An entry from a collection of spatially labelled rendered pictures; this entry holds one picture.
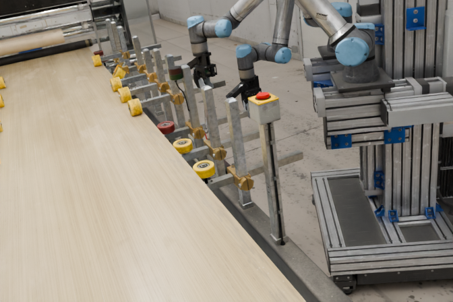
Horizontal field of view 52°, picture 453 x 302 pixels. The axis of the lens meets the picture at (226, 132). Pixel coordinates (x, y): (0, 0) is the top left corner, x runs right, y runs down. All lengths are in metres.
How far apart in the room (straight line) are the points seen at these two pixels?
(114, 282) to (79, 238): 0.27
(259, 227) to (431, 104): 0.84
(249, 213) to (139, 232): 0.50
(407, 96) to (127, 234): 1.25
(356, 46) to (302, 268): 0.82
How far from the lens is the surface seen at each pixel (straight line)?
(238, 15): 2.09
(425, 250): 2.37
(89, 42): 4.35
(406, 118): 1.96
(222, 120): 2.24
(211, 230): 1.37
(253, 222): 1.73
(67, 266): 1.41
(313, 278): 1.48
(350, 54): 1.82
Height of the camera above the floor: 1.69
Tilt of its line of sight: 24 degrees down
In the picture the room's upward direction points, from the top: 9 degrees counter-clockwise
